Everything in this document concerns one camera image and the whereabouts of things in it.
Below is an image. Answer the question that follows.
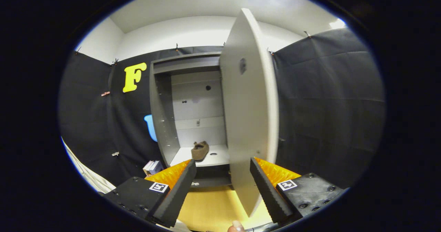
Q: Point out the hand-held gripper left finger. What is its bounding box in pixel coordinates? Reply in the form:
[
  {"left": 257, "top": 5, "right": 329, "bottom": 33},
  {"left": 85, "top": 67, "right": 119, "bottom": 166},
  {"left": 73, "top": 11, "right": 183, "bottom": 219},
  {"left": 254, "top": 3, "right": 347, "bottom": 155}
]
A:
[{"left": 103, "top": 159, "right": 197, "bottom": 228}]

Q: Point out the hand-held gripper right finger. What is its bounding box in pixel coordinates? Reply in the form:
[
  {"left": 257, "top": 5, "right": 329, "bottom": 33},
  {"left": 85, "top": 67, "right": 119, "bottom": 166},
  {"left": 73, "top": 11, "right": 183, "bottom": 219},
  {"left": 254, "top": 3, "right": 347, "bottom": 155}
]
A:
[{"left": 250, "top": 157, "right": 347, "bottom": 224}]

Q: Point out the brown fuzzy shoe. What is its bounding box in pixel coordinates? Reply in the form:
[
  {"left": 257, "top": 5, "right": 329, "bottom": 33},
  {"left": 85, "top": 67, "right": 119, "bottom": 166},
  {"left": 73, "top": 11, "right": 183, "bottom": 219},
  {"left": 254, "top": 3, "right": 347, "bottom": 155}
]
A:
[{"left": 191, "top": 141, "right": 210, "bottom": 162}]

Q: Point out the beige shoe cabinet door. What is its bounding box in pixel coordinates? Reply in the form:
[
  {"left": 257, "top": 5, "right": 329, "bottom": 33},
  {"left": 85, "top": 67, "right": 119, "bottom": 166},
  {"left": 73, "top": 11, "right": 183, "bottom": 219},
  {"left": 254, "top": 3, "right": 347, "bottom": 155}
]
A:
[{"left": 219, "top": 8, "right": 280, "bottom": 218}]

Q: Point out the grey shoe cabinet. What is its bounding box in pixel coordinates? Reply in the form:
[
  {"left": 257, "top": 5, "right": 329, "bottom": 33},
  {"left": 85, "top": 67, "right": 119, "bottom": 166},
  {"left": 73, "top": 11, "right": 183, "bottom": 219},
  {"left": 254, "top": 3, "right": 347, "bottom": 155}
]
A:
[{"left": 149, "top": 51, "right": 235, "bottom": 192}]

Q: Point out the blue book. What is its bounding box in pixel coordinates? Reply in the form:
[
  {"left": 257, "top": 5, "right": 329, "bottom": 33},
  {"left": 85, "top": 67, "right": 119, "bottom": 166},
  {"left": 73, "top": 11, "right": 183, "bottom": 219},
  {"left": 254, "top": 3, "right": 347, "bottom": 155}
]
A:
[{"left": 150, "top": 160, "right": 164, "bottom": 176}]

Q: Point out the black backdrop cloth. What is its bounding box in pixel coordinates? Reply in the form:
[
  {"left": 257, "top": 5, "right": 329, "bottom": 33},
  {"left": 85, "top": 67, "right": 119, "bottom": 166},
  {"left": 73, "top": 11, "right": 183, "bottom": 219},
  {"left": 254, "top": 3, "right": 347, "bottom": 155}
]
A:
[{"left": 59, "top": 27, "right": 386, "bottom": 195}]

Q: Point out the ceiling light strip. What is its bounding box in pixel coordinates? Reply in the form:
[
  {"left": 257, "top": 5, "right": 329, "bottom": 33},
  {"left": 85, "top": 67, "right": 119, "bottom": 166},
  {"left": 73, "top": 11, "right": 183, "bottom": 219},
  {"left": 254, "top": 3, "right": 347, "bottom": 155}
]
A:
[{"left": 329, "top": 18, "right": 347, "bottom": 30}]

